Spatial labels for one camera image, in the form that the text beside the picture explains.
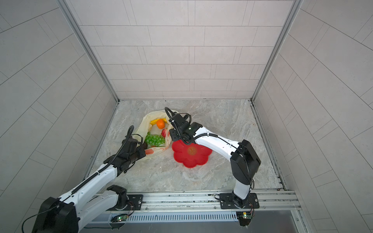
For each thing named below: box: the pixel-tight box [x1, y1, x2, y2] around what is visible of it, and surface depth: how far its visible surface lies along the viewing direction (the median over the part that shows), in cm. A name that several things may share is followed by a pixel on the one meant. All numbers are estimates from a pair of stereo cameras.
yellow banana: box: [150, 118, 168, 125], surface depth 101 cm
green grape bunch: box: [144, 132, 166, 148], surface depth 91 cm
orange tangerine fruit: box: [156, 118, 166, 130], surface depth 99 cm
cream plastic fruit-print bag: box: [135, 109, 171, 153], surface depth 93 cm
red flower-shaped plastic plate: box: [171, 139, 213, 169], surface depth 87 cm
